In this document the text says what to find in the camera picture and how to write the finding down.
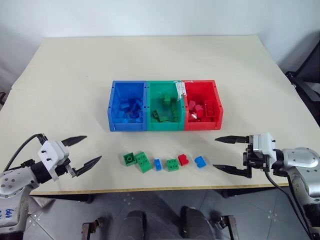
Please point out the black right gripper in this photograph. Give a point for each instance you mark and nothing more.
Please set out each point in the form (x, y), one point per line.
(256, 161)

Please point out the small green four-stud brick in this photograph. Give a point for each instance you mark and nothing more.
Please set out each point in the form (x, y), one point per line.
(173, 165)

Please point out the large green four-stud brick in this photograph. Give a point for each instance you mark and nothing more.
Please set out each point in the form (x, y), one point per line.
(143, 162)

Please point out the small blue two-stud brick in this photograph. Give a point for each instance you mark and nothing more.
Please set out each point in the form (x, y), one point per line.
(158, 165)

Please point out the tall green brick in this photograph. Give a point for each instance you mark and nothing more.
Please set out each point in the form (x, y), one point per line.
(166, 99)

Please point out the red plastic bin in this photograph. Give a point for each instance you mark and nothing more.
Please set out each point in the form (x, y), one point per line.
(200, 126)

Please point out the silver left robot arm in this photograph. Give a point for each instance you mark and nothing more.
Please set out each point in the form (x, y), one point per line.
(13, 181)

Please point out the black metal stand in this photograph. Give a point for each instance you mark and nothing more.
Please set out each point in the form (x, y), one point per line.
(306, 80)

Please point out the blue plastic bin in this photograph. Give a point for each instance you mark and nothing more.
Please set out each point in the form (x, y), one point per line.
(127, 126)

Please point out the blue notched brick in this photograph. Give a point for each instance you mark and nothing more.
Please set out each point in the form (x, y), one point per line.
(201, 162)

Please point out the dark object at wall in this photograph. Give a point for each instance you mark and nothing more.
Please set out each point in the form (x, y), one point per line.
(2, 98)

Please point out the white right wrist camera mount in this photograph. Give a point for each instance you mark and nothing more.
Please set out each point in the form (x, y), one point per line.
(263, 146)

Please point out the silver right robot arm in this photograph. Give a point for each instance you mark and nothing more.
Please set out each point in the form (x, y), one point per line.
(303, 165)

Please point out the brown metal bracket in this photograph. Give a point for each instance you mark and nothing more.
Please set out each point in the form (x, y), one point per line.
(228, 226)
(91, 227)

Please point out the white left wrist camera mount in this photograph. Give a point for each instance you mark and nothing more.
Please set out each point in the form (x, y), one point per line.
(51, 152)

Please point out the dark rounded shape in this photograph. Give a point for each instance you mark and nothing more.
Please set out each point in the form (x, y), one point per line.
(136, 225)
(196, 223)

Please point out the green plastic bin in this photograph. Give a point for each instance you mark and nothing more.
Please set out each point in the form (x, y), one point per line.
(162, 126)

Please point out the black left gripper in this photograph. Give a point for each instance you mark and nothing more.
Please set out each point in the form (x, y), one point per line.
(68, 167)

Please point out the small red brick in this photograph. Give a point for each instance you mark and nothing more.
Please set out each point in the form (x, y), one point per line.
(191, 105)
(199, 111)

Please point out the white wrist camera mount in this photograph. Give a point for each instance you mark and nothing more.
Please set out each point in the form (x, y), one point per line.
(51, 152)
(263, 146)

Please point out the red notched brick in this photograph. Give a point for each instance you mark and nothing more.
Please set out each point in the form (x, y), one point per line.
(183, 160)

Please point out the black table foot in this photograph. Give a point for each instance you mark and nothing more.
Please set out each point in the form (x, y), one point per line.
(89, 198)
(226, 194)

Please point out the white tape strip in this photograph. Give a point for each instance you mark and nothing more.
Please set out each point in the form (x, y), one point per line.
(180, 91)

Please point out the green brick with round stud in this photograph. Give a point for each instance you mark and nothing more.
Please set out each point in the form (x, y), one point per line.
(129, 158)

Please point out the long green brick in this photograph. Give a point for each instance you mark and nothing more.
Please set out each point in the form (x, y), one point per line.
(175, 110)

